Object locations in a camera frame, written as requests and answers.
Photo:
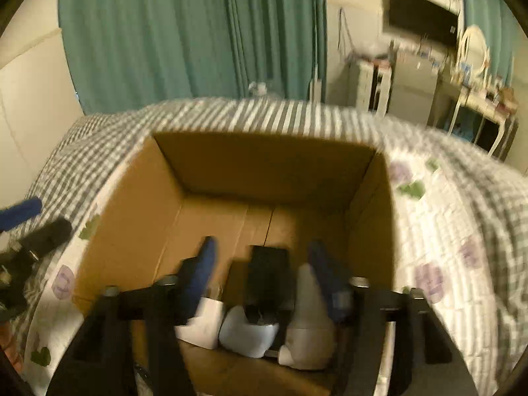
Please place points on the grey cabinet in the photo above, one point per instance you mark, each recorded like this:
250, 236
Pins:
412, 86

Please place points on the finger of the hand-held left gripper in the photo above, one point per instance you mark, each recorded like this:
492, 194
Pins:
45, 235
22, 210

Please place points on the white rounded device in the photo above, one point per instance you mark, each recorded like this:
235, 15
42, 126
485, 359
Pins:
247, 332

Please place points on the brown cardboard box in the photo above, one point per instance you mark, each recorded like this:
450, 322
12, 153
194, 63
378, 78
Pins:
264, 198

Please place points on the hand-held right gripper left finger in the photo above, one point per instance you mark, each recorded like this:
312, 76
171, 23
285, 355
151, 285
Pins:
205, 262

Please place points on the black wall television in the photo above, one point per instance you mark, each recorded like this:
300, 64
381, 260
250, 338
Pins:
420, 14

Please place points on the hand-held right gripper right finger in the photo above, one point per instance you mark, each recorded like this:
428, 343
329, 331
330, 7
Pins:
326, 268

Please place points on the checkered floral bed quilt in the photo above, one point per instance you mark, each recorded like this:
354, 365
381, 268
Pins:
433, 214

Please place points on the white vanity desk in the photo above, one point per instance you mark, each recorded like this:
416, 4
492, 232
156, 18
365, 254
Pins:
482, 111

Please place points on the white shelf rack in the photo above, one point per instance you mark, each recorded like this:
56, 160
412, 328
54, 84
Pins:
371, 84

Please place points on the white oval mirror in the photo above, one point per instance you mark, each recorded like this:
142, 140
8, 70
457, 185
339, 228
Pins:
473, 47

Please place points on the black rectangular case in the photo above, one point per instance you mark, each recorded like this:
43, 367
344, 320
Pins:
264, 272

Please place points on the green curtain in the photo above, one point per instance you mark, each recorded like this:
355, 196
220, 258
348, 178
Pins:
165, 33
495, 20

